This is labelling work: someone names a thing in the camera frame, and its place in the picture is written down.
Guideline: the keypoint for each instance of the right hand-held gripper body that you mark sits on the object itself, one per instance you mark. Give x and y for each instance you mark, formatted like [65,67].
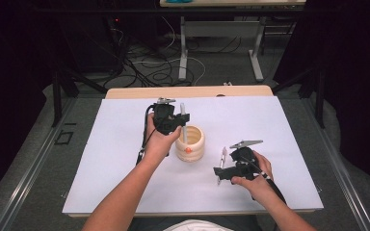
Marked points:
[244,163]

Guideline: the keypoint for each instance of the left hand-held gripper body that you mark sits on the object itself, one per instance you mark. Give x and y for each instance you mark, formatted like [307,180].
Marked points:
[164,120]

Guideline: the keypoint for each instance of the slim white pen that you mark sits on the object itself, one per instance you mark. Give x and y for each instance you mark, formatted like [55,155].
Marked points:
[183,133]

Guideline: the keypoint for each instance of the cream ribbed pen holder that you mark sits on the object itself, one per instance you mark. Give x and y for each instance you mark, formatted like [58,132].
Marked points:
[191,147]

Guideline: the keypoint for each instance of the person's right hand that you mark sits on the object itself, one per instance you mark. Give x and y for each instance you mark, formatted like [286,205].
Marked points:
[257,186]

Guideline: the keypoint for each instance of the person's left hand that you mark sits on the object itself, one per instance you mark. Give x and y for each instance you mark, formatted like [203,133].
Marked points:
[159,146]

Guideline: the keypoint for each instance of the light wooden table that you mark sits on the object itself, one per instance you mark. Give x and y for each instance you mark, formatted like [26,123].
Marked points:
[160,92]

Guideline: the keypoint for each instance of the white power strip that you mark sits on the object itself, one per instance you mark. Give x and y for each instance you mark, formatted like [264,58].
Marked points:
[227,83]

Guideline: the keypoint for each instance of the person's white shirt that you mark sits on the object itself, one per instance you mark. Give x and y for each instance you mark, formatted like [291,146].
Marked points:
[197,226]

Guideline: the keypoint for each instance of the white table mat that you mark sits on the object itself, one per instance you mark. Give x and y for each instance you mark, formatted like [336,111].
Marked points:
[125,192]

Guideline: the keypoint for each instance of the desk with grey metal legs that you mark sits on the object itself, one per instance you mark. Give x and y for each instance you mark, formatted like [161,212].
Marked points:
[221,29]

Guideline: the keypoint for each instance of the black metal stand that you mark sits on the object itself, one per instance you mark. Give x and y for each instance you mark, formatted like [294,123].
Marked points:
[57,96]
[318,96]

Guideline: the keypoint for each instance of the dark cabinet with red light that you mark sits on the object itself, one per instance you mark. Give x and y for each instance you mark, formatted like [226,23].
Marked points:
[90,41]

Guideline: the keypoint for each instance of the teal object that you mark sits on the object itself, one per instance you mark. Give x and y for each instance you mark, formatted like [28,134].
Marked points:
[178,1]

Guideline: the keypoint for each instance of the grey metal floor rail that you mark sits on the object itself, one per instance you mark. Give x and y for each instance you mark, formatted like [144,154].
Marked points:
[29,179]
[343,179]

